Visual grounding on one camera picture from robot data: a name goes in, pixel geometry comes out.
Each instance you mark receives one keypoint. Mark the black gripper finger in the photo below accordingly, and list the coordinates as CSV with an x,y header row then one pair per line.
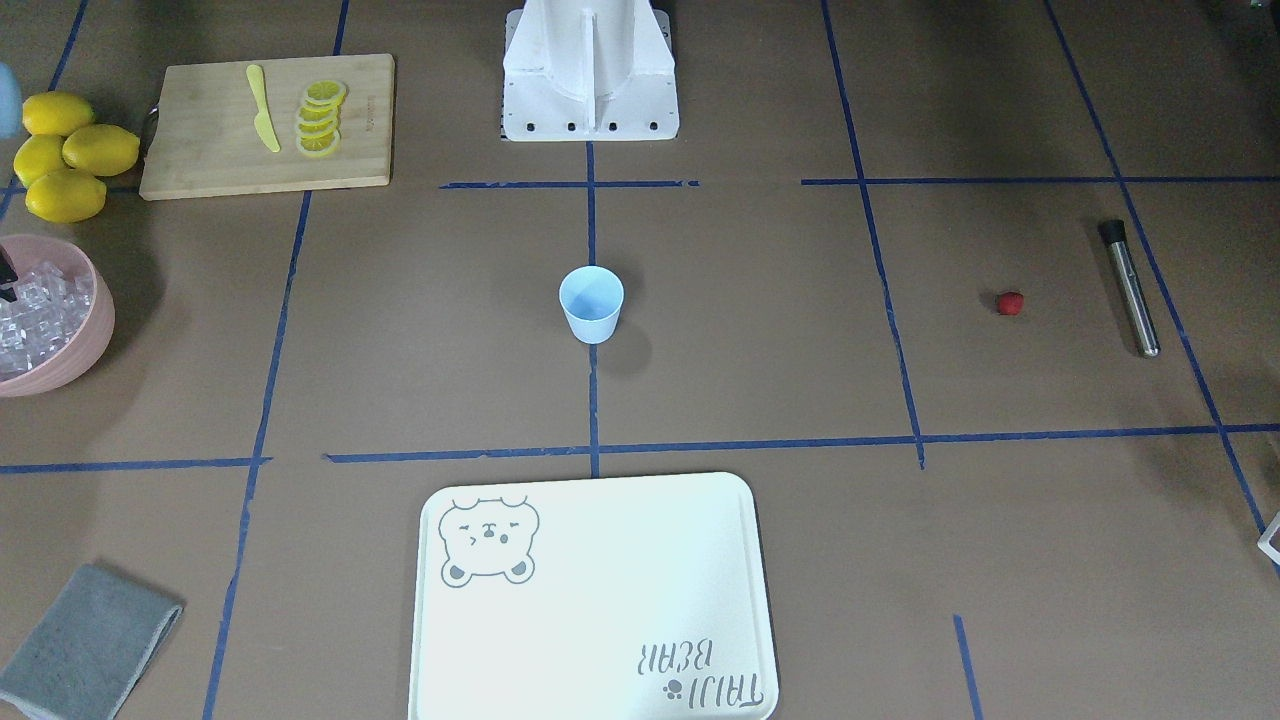
x,y
8,278

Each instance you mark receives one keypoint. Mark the clear ice cubes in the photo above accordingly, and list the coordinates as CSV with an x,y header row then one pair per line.
x,y
50,306

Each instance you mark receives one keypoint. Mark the light blue plastic cup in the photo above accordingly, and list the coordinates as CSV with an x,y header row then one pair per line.
x,y
591,298

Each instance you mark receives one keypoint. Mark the pink bowl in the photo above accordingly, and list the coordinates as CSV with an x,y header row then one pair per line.
x,y
87,340

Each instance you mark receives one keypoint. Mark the yellow lemon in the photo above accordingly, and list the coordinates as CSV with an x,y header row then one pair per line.
x,y
101,149
66,196
38,157
56,113

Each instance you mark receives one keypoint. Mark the bamboo cutting board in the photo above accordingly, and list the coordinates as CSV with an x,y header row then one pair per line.
x,y
205,144

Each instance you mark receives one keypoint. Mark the yellow plastic knife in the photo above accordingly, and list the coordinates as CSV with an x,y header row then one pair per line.
x,y
262,120

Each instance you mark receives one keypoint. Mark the lemon slices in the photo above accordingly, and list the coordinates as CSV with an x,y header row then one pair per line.
x,y
317,119

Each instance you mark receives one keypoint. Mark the grey folded cloth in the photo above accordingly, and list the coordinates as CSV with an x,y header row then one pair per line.
x,y
91,648

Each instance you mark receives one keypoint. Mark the white bear serving tray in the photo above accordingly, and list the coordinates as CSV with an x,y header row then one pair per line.
x,y
612,598

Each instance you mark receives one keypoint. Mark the red strawberry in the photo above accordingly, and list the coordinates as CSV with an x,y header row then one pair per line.
x,y
1010,303

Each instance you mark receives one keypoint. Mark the steel muddler with black tip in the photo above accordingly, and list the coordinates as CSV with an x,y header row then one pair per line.
x,y
1113,238

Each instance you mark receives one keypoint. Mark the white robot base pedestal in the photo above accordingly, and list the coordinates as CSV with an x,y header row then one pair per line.
x,y
588,71

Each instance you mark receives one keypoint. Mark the white wire cup rack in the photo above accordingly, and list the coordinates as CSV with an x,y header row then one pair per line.
x,y
1268,543

